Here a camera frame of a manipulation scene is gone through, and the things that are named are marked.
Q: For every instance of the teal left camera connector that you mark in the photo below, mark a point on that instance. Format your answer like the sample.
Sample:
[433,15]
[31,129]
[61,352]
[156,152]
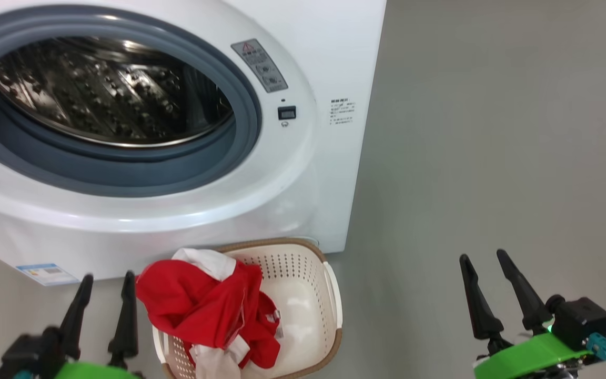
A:
[21,375]

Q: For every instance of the red and white garment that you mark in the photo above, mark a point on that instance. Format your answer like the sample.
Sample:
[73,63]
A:
[203,305]

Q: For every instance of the black door latch socket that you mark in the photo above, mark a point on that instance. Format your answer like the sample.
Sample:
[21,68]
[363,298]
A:
[286,112]

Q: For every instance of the stainless steel washer drum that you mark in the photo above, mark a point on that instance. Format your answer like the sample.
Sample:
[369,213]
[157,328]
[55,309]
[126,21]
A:
[108,89]

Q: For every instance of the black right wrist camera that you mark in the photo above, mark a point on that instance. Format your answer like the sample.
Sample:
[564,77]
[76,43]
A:
[582,318]

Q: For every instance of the blue energy label sticker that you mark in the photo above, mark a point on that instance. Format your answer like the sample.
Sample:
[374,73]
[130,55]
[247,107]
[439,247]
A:
[48,273]

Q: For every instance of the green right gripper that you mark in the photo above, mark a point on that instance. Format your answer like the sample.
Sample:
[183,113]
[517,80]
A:
[529,358]

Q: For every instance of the grey warning sticker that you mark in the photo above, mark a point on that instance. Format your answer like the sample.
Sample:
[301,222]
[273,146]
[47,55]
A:
[259,66]

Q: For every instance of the white front-load washing machine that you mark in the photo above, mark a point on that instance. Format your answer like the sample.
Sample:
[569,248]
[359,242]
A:
[334,52]

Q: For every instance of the cream perforated laundry basket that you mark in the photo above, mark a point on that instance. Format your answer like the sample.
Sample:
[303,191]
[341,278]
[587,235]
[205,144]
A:
[303,300]

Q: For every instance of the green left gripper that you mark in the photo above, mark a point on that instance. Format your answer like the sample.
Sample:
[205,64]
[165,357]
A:
[92,372]

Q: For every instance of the small printed text sticker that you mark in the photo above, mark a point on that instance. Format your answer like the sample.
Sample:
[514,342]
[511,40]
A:
[342,113]

